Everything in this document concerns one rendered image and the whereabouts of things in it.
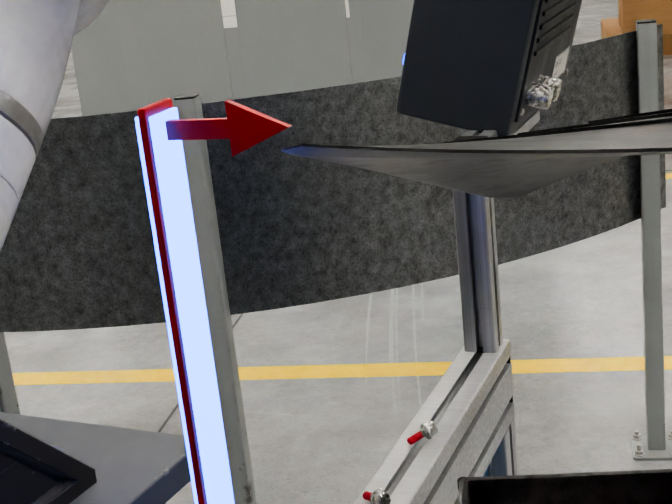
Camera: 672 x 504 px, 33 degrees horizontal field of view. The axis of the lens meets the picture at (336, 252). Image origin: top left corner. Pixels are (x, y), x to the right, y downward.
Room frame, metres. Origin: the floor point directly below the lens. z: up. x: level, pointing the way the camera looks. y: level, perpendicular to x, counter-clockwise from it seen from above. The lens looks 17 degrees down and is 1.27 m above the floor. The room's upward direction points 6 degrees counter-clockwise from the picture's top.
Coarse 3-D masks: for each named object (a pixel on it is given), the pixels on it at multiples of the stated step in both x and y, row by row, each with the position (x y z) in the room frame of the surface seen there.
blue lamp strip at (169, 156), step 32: (160, 128) 0.49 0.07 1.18; (160, 160) 0.48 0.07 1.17; (160, 192) 0.49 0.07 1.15; (192, 224) 0.50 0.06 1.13; (192, 256) 0.50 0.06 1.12; (192, 288) 0.49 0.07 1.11; (192, 320) 0.49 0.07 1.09; (192, 352) 0.49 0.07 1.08; (192, 384) 0.48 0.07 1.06; (224, 448) 0.50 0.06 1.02; (224, 480) 0.50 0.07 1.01
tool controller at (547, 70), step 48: (432, 0) 1.04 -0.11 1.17; (480, 0) 1.02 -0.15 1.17; (528, 0) 1.00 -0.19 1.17; (576, 0) 1.19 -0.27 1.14; (432, 48) 1.04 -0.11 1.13; (480, 48) 1.02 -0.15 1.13; (528, 48) 1.02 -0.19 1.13; (432, 96) 1.04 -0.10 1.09; (480, 96) 1.02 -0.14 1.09; (528, 96) 1.04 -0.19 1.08
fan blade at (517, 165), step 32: (576, 128) 0.41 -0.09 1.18; (608, 128) 0.40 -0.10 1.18; (640, 128) 0.38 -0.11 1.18; (352, 160) 0.41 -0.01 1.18; (384, 160) 0.42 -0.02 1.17; (416, 160) 0.43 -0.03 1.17; (448, 160) 0.45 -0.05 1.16; (480, 160) 0.46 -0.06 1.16; (512, 160) 0.47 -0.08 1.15; (544, 160) 0.49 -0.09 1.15; (576, 160) 0.50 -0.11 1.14; (608, 160) 0.52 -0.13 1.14; (480, 192) 0.54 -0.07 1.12; (512, 192) 0.55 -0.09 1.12
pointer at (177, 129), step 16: (240, 112) 0.48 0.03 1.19; (256, 112) 0.48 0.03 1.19; (176, 128) 0.49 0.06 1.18; (192, 128) 0.49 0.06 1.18; (208, 128) 0.48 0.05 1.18; (224, 128) 0.48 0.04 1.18; (240, 128) 0.48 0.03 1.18; (256, 128) 0.47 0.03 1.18; (272, 128) 0.47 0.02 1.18; (240, 144) 0.48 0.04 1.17
